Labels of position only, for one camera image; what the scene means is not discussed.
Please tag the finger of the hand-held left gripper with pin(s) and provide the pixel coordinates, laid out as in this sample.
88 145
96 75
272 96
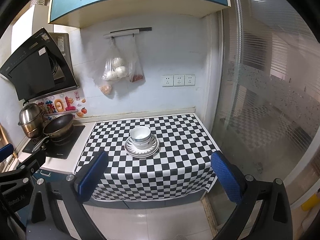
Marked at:
5 152
33 161

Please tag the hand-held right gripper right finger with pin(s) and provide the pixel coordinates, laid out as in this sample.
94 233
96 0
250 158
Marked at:
225 177

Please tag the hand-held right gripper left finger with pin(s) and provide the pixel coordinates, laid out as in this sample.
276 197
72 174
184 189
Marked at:
92 175

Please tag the white plate blue striped rim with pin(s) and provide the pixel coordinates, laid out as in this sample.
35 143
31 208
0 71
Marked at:
131 148

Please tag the white plate red floral print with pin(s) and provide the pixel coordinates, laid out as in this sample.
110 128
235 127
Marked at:
142 157

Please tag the white plate grey floral print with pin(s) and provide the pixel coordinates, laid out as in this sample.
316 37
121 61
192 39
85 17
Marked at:
142 155

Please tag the white ceramic bowl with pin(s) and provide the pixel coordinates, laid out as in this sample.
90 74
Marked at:
140 132
143 148

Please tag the white bowl coloured dots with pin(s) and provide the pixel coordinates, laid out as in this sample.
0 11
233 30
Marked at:
152 139

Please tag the black induction cooktop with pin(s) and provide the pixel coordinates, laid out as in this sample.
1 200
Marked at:
72 145

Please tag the stainless steel steamer pot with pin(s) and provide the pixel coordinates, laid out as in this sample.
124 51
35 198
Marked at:
30 117

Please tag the dark frying pan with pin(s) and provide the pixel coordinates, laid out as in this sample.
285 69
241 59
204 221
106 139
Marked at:
58 126

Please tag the black white checkered cloth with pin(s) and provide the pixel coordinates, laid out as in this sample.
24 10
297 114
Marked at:
162 175

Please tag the black range hood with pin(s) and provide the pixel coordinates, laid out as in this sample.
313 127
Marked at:
32 72

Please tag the yellow object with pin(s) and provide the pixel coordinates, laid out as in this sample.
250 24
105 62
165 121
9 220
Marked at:
309 206

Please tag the glass sliding door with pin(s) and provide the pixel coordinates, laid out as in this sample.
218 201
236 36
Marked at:
262 80

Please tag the plastic bag of white buns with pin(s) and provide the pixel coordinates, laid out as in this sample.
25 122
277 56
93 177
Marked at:
116 67

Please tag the plastic bag with red contents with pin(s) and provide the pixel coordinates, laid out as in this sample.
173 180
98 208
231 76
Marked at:
136 72

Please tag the colourful wall stickers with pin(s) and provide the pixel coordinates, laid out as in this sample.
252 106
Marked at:
60 105

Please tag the white wall socket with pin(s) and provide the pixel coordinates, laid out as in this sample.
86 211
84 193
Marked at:
167 81
179 80
190 80

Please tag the wall hook rail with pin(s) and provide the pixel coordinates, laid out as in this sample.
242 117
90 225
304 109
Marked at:
127 33

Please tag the blue wall cabinet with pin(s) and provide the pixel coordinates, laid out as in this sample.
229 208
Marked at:
100 7

